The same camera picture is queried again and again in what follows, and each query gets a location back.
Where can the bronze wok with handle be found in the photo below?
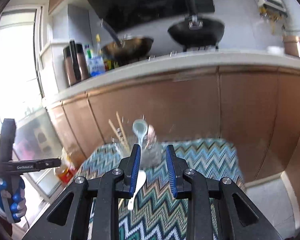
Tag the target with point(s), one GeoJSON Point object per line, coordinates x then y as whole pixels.
{"type": "Point", "coordinates": [127, 49]}

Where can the black wok with lid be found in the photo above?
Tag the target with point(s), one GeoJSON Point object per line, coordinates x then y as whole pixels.
{"type": "Point", "coordinates": [195, 31]}

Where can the white ceramic spoon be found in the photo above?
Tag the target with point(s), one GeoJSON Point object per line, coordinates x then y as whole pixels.
{"type": "Point", "coordinates": [139, 184]}
{"type": "Point", "coordinates": [140, 128]}

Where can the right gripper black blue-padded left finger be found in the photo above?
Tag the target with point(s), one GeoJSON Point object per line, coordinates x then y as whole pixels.
{"type": "Point", "coordinates": [90, 207]}

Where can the pink spoon in holder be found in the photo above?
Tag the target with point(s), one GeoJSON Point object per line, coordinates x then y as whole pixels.
{"type": "Point", "coordinates": [151, 137]}

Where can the white ceramic spoon in holder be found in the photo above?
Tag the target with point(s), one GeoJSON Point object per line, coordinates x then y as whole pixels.
{"type": "Point", "coordinates": [140, 128]}

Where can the brown lower cabinets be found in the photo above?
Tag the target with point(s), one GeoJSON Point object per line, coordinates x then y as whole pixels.
{"type": "Point", "coordinates": [257, 108]}

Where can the zigzag patterned mat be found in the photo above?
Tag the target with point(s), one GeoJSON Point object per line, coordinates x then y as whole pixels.
{"type": "Point", "coordinates": [156, 214]}

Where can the oil bottle on floor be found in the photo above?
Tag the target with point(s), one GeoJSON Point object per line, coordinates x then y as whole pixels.
{"type": "Point", "coordinates": [67, 169]}

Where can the clear glass utensil holder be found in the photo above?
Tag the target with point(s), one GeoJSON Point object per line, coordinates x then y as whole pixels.
{"type": "Point", "coordinates": [151, 155]}

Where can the glass balcony door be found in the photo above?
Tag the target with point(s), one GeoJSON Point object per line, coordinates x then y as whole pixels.
{"type": "Point", "coordinates": [21, 92]}

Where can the yellow cap oil bottle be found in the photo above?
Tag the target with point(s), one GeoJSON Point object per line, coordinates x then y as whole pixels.
{"type": "Point", "coordinates": [98, 45]}

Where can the blue white gloved hand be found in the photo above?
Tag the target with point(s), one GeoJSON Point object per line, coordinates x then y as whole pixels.
{"type": "Point", "coordinates": [12, 206]}

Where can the green cap bottle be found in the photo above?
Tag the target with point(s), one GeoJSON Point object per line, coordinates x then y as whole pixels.
{"type": "Point", "coordinates": [88, 52]}

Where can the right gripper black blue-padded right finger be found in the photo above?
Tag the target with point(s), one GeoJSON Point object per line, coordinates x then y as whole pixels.
{"type": "Point", "coordinates": [236, 215]}

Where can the white small bowl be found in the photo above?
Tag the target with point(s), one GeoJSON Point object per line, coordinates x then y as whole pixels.
{"type": "Point", "coordinates": [275, 50]}

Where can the copper electric kettle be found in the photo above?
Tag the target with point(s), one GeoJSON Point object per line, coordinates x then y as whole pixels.
{"type": "Point", "coordinates": [75, 64]}

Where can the blue white salt bag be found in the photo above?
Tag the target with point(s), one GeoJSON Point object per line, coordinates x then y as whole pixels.
{"type": "Point", "coordinates": [96, 66]}

